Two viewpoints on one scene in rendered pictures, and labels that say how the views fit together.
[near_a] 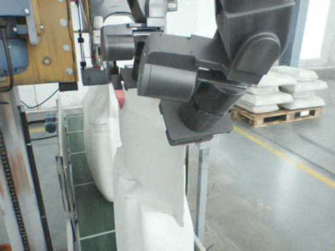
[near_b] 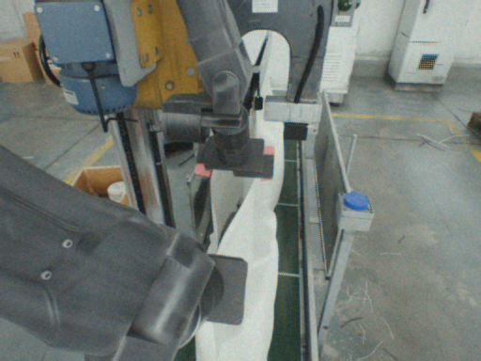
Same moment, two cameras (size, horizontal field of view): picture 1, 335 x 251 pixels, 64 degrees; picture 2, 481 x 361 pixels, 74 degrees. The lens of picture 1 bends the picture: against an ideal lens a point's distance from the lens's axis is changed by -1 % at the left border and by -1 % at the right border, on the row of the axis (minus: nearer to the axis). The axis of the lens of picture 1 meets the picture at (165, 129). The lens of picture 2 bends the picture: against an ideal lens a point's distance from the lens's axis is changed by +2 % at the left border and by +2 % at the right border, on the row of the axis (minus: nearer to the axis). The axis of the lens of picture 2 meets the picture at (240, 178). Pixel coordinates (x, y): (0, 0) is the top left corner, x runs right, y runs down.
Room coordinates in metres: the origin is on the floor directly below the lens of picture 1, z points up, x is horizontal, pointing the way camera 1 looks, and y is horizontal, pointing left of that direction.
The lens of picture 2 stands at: (0.21, -0.19, 1.36)
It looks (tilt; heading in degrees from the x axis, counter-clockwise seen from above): 35 degrees down; 29
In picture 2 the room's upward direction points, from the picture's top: straight up
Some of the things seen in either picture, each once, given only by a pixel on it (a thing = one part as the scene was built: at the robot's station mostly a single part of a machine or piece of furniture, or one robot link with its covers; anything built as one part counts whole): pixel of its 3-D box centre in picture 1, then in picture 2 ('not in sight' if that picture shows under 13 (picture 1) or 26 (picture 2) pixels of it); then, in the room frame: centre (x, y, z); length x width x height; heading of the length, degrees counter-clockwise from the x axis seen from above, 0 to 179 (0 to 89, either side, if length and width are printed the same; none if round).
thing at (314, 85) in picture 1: (299, 84); not in sight; (3.68, -1.84, 0.44); 0.68 x 0.44 x 0.15; 111
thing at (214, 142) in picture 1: (205, 136); (353, 211); (0.92, -0.14, 0.81); 0.08 x 0.08 x 0.06; 21
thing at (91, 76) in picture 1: (93, 75); not in sight; (0.90, 0.24, 1.04); 0.08 x 0.06 x 0.05; 111
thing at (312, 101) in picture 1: (298, 101); not in sight; (3.67, -1.86, 0.20); 0.67 x 0.43 x 0.15; 111
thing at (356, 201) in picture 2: not in sight; (355, 202); (0.92, -0.14, 0.84); 0.06 x 0.06 x 0.02
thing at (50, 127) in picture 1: (53, 122); not in sight; (2.37, 1.05, 0.35); 0.30 x 0.15 x 0.15; 21
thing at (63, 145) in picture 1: (64, 149); (220, 156); (1.39, 0.58, 0.54); 1.05 x 0.02 x 0.41; 21
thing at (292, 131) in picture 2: not in sight; (301, 128); (0.98, 0.04, 0.98); 0.09 x 0.05 x 0.05; 111
